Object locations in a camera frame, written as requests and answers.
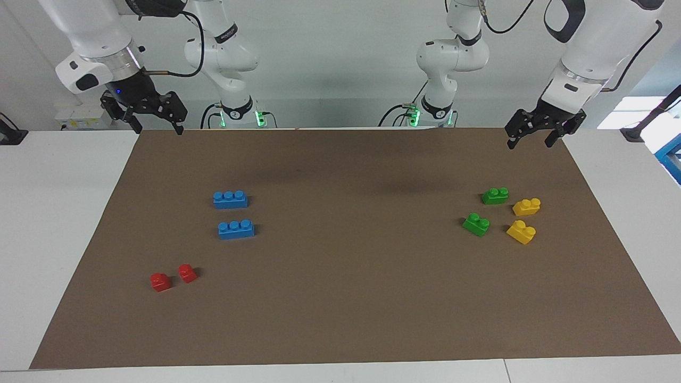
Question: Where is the black left arm gripper cable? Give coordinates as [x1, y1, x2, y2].
[600, 20, 663, 93]

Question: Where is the green two-stud toy brick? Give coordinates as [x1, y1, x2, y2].
[481, 187, 510, 205]
[462, 213, 491, 237]

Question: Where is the blue frame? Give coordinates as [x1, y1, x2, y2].
[654, 133, 681, 185]

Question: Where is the black right arm base cable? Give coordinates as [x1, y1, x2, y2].
[201, 103, 222, 129]

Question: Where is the black left arm base cable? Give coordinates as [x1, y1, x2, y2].
[378, 80, 429, 128]

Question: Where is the black arm base cable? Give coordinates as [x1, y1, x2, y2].
[201, 103, 222, 129]
[378, 80, 429, 128]

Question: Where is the blue three-stud toy brick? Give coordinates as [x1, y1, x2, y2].
[213, 190, 249, 209]
[218, 219, 255, 240]

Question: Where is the brown table mat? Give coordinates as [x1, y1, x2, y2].
[29, 127, 681, 369]

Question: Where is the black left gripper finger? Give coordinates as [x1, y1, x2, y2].
[545, 120, 582, 149]
[504, 109, 536, 150]

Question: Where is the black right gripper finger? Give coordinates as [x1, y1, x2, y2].
[157, 91, 188, 135]
[101, 91, 143, 134]

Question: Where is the yellow two-stud toy brick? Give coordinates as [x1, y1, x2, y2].
[506, 220, 537, 245]
[512, 198, 542, 217]

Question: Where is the black table clamp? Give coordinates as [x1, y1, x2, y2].
[0, 113, 29, 145]

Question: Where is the white power socket box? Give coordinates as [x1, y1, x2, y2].
[55, 104, 113, 130]

